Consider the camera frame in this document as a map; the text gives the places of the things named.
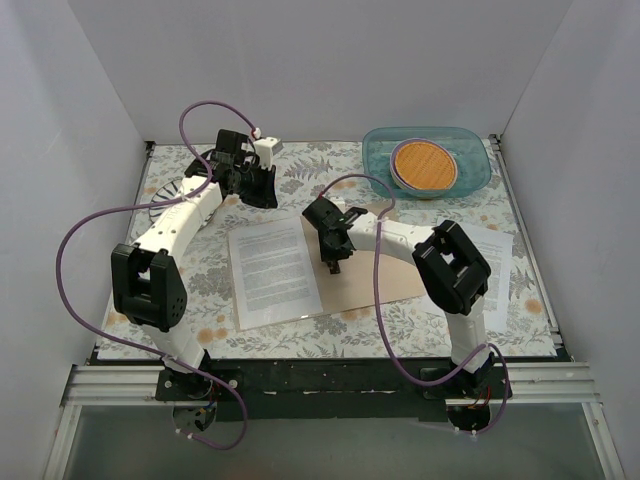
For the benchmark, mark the metal folder clip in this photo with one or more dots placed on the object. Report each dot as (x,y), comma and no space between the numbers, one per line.
(334,267)

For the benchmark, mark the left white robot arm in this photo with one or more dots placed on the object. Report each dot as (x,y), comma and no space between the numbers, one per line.
(146,282)

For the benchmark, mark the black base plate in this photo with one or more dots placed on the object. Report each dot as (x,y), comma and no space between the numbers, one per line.
(300,389)

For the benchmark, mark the brown cardboard folder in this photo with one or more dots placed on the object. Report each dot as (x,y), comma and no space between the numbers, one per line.
(352,288)

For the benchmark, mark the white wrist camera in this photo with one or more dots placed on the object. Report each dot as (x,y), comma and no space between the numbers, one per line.
(266,148)
(339,203)

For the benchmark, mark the teal plastic container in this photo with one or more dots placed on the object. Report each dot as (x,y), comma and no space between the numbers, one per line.
(466,147)

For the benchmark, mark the floral table mat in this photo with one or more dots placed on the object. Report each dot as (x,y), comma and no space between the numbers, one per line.
(303,170)

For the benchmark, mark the blue striped white plate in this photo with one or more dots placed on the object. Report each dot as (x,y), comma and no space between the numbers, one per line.
(165,195)

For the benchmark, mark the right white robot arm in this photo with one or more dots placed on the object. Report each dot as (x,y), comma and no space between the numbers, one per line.
(453,271)

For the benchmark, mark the aluminium frame rail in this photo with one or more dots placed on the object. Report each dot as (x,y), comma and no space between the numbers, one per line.
(111,385)

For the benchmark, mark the orange woven round plate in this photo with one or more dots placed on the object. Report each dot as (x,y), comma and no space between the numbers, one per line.
(422,166)

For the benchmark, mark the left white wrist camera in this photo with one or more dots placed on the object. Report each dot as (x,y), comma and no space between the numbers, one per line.
(266,148)

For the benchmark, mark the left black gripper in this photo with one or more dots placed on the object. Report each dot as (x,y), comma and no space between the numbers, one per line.
(261,186)

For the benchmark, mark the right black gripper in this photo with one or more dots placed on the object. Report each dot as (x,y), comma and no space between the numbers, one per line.
(331,248)

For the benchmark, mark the printed paper sheet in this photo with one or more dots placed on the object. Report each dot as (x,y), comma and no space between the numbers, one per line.
(273,277)
(496,248)

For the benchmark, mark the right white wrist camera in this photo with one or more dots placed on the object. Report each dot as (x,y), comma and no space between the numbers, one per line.
(339,203)

